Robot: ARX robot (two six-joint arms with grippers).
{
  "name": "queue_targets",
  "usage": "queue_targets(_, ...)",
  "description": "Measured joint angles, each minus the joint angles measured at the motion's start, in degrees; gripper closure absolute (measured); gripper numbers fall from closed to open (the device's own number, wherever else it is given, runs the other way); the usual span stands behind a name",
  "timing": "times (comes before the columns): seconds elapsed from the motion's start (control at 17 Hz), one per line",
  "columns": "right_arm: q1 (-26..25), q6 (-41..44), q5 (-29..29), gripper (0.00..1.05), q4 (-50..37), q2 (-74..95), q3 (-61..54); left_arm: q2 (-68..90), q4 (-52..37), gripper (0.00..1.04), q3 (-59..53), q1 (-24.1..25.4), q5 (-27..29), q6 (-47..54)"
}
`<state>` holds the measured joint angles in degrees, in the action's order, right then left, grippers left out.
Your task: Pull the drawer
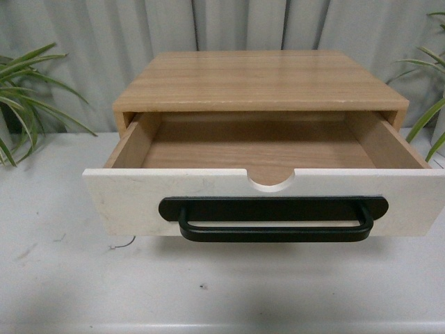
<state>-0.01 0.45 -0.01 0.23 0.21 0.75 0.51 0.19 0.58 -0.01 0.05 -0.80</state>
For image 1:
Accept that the green spider plant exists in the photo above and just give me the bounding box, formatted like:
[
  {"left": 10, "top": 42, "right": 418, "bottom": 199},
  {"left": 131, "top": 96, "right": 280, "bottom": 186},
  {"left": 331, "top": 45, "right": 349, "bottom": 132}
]
[
  {"left": 388, "top": 12, "right": 445, "bottom": 163},
  {"left": 1, "top": 42, "right": 97, "bottom": 167}
]

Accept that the wooden drawer cabinet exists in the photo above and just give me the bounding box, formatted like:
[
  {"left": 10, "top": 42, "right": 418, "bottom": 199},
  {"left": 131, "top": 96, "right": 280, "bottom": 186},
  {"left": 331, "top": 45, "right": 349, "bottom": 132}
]
[{"left": 113, "top": 50, "right": 409, "bottom": 134}]

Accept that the white top drawer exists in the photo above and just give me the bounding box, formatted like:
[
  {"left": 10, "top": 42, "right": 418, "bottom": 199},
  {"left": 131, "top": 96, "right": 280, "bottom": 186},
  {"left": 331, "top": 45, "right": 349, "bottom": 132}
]
[{"left": 83, "top": 111, "right": 444, "bottom": 236}]

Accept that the black drawer handle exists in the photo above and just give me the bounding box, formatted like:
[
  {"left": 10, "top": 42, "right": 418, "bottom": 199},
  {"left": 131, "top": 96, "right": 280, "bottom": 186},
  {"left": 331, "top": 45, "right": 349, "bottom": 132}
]
[{"left": 159, "top": 196, "right": 389, "bottom": 243}]

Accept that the grey curtain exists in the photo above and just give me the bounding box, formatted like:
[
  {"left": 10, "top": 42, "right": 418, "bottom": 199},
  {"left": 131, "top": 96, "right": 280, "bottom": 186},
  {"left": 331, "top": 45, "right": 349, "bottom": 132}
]
[{"left": 1, "top": 1, "right": 444, "bottom": 132}]

